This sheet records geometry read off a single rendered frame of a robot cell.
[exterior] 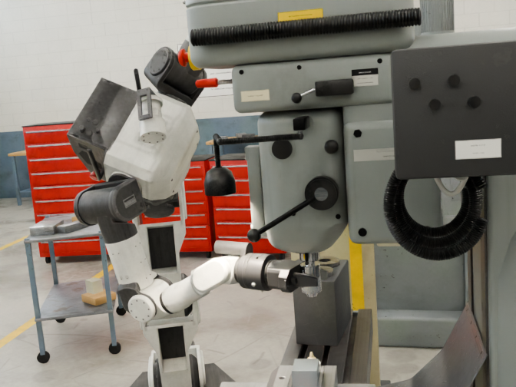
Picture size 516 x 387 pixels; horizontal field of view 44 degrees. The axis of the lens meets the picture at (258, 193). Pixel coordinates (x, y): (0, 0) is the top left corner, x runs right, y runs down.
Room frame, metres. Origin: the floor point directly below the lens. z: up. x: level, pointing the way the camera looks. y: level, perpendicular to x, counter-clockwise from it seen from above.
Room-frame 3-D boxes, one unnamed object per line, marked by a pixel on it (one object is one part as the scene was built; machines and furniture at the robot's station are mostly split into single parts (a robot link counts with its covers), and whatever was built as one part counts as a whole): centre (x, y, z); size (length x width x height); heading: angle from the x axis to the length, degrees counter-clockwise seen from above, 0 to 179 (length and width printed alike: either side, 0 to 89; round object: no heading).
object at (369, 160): (1.40, -0.30, 1.47); 0.24 x 0.19 x 0.26; 168
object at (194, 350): (2.22, 0.35, 0.68); 0.21 x 0.20 x 0.13; 7
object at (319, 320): (1.80, -0.17, 1.06); 0.22 x 0.12 x 0.20; 162
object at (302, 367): (1.28, -0.07, 1.07); 0.06 x 0.05 x 0.06; 169
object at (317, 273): (1.45, -0.11, 1.23); 0.05 x 0.05 x 0.06
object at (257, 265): (1.49, -0.03, 1.23); 0.13 x 0.12 x 0.10; 149
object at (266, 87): (1.44, -0.15, 1.68); 0.34 x 0.24 x 0.10; 78
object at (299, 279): (1.42, -0.09, 1.24); 0.06 x 0.02 x 0.03; 59
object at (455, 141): (1.06, -0.33, 1.62); 0.20 x 0.09 x 0.21; 78
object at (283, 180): (1.44, -0.11, 1.47); 0.21 x 0.19 x 0.32; 168
